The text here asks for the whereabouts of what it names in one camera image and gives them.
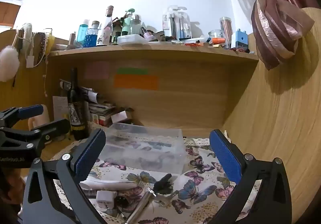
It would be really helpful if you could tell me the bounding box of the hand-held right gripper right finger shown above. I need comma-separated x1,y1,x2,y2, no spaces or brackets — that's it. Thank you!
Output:
209,129,293,224

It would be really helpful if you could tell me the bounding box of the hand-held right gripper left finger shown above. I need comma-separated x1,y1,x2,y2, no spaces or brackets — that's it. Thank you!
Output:
22,128,107,224

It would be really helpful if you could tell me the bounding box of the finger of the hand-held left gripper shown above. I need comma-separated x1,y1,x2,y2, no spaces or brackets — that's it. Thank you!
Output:
0,119,71,158
0,105,44,128

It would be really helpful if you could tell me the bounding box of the white paper note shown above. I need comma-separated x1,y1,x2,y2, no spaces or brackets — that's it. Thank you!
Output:
53,96,69,124

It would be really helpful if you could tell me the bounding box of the dark wine bottle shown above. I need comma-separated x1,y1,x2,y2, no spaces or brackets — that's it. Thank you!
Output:
68,67,88,140

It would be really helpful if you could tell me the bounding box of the white squeeze tube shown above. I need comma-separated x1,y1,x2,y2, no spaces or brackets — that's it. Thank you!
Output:
80,180,138,190

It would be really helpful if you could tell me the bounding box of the butterfly print tablecloth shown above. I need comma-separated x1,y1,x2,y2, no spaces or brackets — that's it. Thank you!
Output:
50,136,254,224

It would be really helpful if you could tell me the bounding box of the stack of books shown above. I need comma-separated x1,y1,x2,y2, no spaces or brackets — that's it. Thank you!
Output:
80,86,117,126

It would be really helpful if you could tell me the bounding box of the white charger plug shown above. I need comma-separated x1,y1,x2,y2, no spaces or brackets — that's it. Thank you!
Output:
96,190,118,209

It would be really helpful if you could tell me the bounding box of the small white carton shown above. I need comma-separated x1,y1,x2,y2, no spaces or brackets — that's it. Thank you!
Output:
110,110,133,124

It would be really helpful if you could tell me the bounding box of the white fluffy pompom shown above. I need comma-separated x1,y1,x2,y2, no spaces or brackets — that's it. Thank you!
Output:
0,46,20,82

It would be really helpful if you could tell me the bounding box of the clear plastic storage box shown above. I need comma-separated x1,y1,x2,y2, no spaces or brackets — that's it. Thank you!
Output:
94,122,187,174

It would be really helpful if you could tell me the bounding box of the patterned hair band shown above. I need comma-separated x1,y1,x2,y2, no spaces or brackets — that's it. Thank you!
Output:
34,32,48,64

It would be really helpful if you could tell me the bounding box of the pink sticky note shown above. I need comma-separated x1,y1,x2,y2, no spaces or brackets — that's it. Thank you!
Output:
84,61,110,79

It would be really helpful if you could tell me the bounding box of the silver metal tube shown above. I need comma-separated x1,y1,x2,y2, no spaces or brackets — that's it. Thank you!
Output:
124,187,157,224

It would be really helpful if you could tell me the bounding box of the white fluffy headband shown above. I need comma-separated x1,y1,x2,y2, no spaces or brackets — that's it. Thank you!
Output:
16,23,34,50

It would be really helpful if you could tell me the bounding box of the orange sticky note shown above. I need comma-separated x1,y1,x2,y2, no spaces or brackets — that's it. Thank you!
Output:
114,75,159,91

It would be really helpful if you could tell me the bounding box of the green sticky note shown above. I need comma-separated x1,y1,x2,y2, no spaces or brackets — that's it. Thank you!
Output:
117,67,148,75

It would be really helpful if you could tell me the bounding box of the light blue bottle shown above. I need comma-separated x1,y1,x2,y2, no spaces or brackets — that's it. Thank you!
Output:
76,19,90,44

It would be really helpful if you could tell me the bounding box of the blue faceted bottle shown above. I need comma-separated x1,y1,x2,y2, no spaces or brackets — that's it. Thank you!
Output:
84,21,99,47

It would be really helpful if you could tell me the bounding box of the white floral bottle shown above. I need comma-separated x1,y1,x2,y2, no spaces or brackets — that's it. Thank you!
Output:
97,6,114,45

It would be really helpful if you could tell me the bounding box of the blue white pencil sharpener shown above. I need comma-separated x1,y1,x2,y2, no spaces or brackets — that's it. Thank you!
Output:
231,29,249,50

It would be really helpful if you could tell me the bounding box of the white flat case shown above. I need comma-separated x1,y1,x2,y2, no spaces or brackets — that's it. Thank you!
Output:
117,34,149,45

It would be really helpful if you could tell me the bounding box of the wooden shelf board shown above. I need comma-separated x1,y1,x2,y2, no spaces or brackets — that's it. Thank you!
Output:
48,41,260,61

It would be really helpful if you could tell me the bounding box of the short glass jar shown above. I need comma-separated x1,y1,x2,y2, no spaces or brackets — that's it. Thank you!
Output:
208,30,223,44

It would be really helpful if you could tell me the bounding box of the jar of pink sticks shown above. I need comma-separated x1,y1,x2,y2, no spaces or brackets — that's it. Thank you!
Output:
219,17,232,49

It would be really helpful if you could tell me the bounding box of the green pump bottle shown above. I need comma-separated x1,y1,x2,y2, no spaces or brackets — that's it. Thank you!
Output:
122,9,136,37

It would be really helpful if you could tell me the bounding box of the clear jar silver lid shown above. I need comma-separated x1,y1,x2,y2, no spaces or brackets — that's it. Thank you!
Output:
130,14,142,36

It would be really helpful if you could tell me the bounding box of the pink nail polish bottle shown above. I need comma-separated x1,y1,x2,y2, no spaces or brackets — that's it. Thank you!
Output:
140,26,156,42

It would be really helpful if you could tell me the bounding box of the clear blister pack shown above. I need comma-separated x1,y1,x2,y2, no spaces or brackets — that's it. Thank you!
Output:
163,6,192,40

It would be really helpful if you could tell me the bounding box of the pink curtain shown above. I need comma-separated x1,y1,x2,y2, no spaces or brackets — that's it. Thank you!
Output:
206,0,319,71

